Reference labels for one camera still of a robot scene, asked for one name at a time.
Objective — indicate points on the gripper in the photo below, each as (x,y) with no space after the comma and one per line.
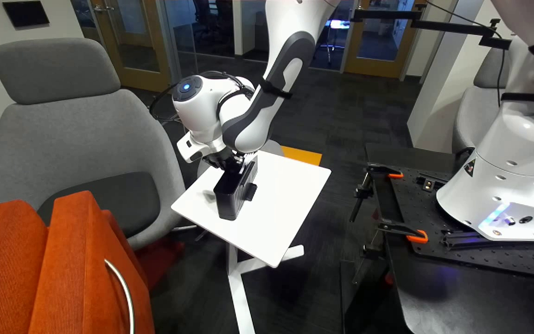
(228,199)

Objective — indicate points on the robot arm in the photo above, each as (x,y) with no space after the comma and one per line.
(503,185)

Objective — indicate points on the orange flat panel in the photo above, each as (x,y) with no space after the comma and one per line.
(301,156)

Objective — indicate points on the black and orange clamp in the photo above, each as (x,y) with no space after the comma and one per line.
(378,170)
(399,228)

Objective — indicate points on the wooden door with glass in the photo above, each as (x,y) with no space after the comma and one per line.
(132,60)
(378,67)

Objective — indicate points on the grey upholstered armchair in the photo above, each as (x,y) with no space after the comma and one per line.
(468,116)
(63,139)

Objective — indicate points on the orange upholstered chair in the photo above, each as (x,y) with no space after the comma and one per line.
(26,269)

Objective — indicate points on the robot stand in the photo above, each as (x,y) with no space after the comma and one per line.
(457,297)

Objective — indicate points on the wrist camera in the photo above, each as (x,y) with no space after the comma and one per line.
(251,178)

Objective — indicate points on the small black metal bracket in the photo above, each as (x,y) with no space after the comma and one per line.
(428,184)

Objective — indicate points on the black wall panel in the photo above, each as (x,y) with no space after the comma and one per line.
(26,13)

